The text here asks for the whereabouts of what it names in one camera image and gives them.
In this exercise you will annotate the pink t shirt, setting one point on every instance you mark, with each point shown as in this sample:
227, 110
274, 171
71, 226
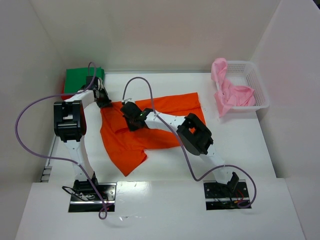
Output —
229, 95

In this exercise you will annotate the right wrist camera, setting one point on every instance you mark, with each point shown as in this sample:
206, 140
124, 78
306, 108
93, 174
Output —
126, 100

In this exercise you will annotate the orange t shirt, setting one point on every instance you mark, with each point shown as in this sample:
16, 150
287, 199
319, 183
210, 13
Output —
125, 148

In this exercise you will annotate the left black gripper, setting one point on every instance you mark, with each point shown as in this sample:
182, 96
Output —
104, 101

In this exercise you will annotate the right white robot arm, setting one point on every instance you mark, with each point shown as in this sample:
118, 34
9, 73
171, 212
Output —
191, 133

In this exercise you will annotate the folded green t shirt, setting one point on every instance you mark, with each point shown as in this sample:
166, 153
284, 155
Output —
76, 78

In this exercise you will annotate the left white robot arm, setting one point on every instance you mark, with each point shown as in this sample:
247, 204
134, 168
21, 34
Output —
70, 126

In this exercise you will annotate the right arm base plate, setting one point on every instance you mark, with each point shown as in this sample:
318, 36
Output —
218, 197

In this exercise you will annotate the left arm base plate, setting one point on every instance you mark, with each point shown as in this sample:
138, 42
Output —
84, 199

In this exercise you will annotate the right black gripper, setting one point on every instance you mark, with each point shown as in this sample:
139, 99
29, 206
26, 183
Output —
127, 110

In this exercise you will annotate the white plastic basket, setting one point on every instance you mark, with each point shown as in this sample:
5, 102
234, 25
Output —
245, 73

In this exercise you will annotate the folded red t shirt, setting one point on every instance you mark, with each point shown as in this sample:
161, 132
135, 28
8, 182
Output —
64, 96

